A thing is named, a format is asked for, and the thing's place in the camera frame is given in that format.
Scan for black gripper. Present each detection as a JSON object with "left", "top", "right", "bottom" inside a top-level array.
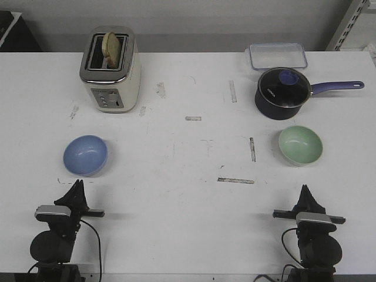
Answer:
[
  {"left": 49, "top": 179, "right": 105, "bottom": 238},
  {"left": 273, "top": 184, "right": 345, "bottom": 235}
]

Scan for blue bowl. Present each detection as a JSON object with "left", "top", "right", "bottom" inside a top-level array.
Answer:
[{"left": 63, "top": 135, "right": 108, "bottom": 176}]

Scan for green bowl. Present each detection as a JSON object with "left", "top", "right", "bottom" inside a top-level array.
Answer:
[{"left": 278, "top": 126, "right": 323, "bottom": 166}]

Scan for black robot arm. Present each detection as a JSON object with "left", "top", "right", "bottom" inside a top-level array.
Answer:
[
  {"left": 29, "top": 179, "right": 105, "bottom": 281},
  {"left": 273, "top": 184, "right": 346, "bottom": 281}
]

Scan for dark blue saucepan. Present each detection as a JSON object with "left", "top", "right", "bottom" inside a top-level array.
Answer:
[{"left": 254, "top": 67, "right": 364, "bottom": 120}]

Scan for glass pot lid blue knob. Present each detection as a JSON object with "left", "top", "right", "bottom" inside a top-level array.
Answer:
[{"left": 258, "top": 67, "right": 311, "bottom": 108}]

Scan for cream and chrome toaster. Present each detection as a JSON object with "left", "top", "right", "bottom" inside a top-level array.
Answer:
[{"left": 79, "top": 25, "right": 142, "bottom": 113}]

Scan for clear plastic food container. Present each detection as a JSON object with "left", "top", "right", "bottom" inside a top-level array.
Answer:
[{"left": 245, "top": 42, "right": 308, "bottom": 71}]

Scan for slice of toasted bread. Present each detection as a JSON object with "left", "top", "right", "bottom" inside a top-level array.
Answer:
[{"left": 101, "top": 32, "right": 121, "bottom": 69}]

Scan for grey metal shelf upright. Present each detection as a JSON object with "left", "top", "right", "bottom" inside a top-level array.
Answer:
[{"left": 325, "top": 1, "right": 375, "bottom": 51}]

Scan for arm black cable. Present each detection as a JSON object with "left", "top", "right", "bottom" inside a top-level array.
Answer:
[
  {"left": 79, "top": 219, "right": 103, "bottom": 282},
  {"left": 254, "top": 229, "right": 303, "bottom": 282}
]

